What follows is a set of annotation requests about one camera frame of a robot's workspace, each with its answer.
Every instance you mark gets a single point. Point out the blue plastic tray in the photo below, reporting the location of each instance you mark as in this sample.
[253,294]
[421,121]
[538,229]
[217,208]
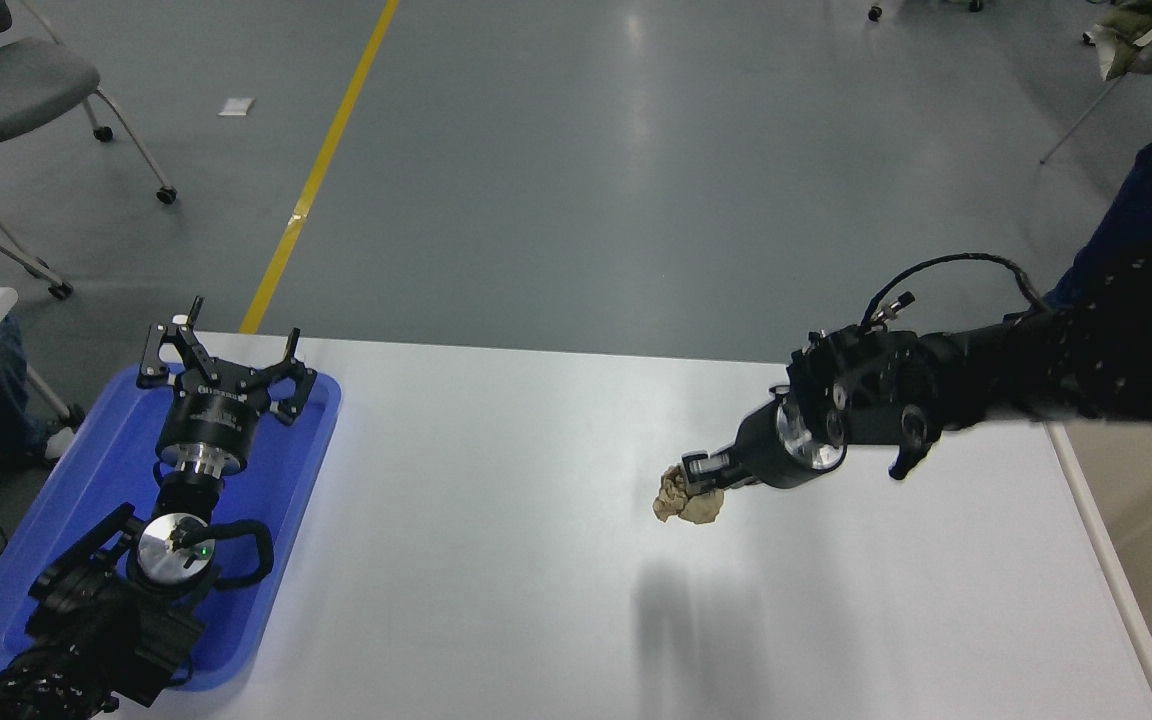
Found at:
[276,500]

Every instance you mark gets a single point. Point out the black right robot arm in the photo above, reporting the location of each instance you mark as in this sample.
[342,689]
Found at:
[1086,360]

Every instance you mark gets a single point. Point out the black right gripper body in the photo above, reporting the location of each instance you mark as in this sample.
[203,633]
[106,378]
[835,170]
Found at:
[758,455]

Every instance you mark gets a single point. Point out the tan paper ball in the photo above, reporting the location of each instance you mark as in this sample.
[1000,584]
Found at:
[686,505]

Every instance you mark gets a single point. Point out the olive and beige jacket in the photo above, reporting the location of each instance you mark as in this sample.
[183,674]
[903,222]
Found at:
[1131,40]

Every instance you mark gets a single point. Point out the grey seat wheeled chair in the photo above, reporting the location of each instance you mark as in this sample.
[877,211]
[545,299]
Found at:
[26,80]

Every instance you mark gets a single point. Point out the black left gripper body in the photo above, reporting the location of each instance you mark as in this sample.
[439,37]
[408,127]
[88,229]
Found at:
[211,422]

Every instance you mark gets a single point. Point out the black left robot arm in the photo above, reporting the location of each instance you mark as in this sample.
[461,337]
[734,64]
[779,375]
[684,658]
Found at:
[96,620]

